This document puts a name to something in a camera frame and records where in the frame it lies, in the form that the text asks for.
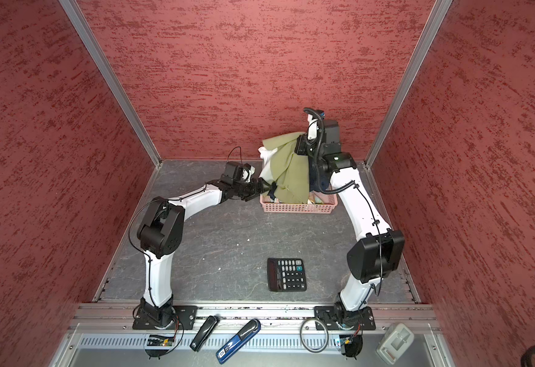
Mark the left small circuit board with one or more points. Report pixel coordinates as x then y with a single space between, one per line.
155 340

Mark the olive green skirt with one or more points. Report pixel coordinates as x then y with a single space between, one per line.
289 170

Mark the black desk calculator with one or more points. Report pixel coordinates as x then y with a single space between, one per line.
286 275

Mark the pastel patterned cloth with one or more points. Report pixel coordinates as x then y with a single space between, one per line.
316 198

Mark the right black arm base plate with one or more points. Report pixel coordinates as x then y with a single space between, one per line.
325 316

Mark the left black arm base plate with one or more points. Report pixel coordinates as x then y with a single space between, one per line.
184 318

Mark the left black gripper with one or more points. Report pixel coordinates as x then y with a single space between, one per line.
255 191

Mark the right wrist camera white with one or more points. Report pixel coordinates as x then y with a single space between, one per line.
313 128

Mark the right small circuit board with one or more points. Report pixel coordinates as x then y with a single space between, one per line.
349 346

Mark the grey plastic dispenser box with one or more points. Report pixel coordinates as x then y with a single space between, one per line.
396 341

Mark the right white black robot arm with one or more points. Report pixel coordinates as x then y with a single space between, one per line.
378 247

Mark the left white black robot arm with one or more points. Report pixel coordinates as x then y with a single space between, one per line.
161 232

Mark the blue black stapler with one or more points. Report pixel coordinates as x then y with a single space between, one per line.
238 341

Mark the pink plastic basket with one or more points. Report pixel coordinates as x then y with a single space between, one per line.
270 206

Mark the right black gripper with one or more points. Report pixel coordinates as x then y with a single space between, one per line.
303 148

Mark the small circuit board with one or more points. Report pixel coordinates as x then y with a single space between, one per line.
155 340
349 346

